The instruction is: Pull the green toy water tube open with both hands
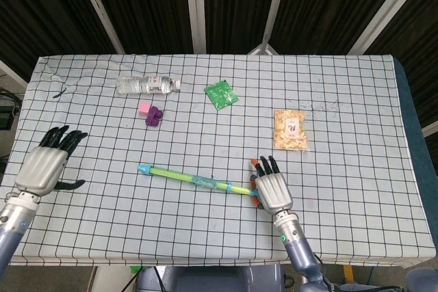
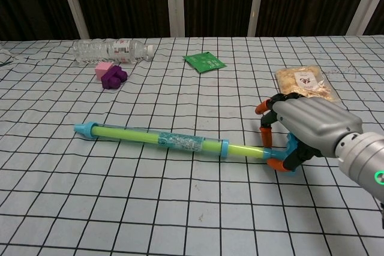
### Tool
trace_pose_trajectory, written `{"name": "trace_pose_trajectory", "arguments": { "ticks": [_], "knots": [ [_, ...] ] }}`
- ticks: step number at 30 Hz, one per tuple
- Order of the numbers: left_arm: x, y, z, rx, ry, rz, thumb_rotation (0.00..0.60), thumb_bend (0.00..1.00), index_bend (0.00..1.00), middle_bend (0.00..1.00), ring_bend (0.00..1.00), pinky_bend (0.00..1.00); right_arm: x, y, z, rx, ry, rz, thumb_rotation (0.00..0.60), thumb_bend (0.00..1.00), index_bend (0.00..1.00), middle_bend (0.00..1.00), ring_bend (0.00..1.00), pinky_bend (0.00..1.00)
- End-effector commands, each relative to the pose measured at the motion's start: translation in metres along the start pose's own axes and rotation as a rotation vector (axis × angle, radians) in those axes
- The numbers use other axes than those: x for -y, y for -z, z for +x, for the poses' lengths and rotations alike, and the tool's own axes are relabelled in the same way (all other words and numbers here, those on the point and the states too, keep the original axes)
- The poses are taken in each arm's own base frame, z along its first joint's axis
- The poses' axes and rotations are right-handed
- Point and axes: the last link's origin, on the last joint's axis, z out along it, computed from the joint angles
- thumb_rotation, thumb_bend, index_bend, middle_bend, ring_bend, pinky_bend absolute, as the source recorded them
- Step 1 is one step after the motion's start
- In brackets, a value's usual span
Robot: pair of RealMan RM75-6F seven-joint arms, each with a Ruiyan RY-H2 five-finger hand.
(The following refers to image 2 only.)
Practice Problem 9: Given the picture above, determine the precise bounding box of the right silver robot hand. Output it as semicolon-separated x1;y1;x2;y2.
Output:
255;92;363;173

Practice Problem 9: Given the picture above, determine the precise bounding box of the green and blue water squirter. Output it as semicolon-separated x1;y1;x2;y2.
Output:
74;121;301;178

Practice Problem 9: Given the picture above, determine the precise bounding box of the clear plastic water bottle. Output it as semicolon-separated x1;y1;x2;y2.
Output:
73;38;155;65

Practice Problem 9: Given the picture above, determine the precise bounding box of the clear snack bag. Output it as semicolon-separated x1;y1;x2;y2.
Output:
275;65;337;103

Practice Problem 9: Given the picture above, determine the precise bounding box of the green foil packet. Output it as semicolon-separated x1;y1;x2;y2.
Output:
183;52;226;73

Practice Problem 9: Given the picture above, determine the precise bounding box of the black grid white tablecloth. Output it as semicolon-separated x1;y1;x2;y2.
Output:
0;35;384;256

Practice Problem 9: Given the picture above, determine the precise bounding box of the purple toy block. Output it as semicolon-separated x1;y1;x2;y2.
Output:
101;65;129;91

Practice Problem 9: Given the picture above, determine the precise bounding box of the pink cube block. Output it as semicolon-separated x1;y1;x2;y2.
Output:
95;62;114;82

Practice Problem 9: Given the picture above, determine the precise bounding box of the white metal post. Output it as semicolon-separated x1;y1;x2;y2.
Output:
56;0;89;41
346;0;384;37
166;0;185;38
248;0;266;37

